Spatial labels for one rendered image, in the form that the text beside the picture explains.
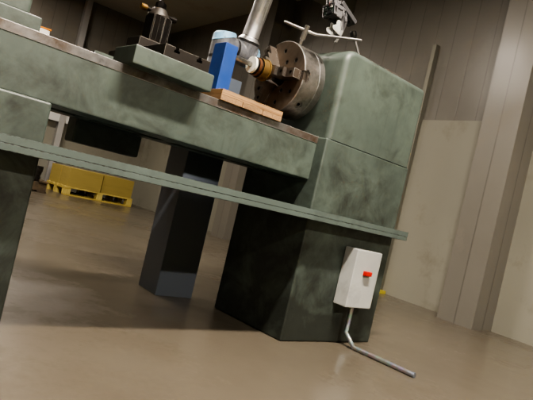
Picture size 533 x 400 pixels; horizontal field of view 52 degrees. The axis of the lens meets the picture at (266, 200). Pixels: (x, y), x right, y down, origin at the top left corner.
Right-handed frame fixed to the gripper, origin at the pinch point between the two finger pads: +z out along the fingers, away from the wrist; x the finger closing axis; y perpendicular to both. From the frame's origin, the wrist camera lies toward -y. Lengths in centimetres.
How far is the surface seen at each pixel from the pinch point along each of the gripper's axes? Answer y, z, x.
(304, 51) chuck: 17.4, 11.4, -1.8
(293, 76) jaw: 21.4, 23.3, -2.3
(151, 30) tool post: 77, 21, -21
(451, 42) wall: -251, -122, -91
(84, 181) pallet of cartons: -166, -19, -628
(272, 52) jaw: 21.3, 9.2, -17.1
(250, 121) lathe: 40, 47, -4
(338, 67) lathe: 2.5, 14.1, 4.1
